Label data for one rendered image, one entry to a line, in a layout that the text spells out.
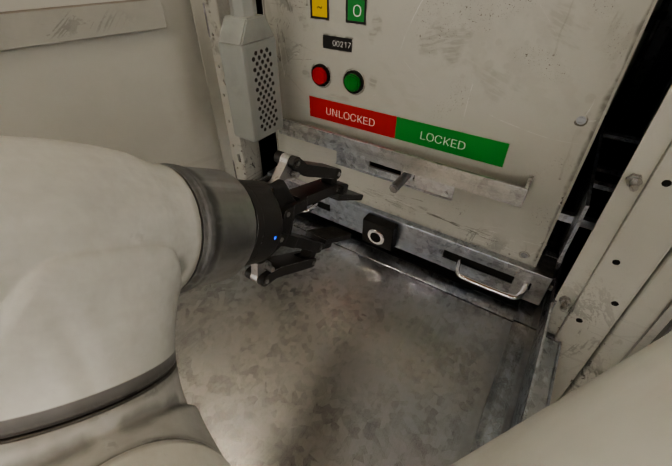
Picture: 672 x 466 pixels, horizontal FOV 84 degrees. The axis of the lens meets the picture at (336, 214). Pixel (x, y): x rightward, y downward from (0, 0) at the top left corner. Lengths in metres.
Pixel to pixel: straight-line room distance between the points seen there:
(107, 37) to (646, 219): 0.73
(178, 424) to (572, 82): 0.47
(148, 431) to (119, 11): 0.57
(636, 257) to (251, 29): 0.55
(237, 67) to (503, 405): 0.57
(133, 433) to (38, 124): 0.56
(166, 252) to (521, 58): 0.42
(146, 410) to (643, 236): 0.49
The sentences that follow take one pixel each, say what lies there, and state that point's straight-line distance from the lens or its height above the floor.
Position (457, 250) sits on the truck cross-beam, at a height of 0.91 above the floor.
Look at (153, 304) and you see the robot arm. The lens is 0.22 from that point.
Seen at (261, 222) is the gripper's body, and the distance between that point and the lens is 0.30.
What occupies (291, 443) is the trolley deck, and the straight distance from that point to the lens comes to 0.51.
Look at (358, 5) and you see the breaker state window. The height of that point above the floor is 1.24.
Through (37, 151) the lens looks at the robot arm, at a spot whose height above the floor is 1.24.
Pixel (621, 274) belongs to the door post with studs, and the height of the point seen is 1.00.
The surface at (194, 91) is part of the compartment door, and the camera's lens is 0.75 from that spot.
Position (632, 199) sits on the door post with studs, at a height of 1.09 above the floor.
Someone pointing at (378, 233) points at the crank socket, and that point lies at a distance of 0.64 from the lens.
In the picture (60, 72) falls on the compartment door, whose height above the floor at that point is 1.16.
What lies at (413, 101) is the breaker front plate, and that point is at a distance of 0.56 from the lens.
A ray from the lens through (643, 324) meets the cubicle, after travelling 0.61.
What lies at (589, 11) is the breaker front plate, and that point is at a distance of 0.49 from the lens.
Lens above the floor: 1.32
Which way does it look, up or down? 37 degrees down
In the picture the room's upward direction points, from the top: straight up
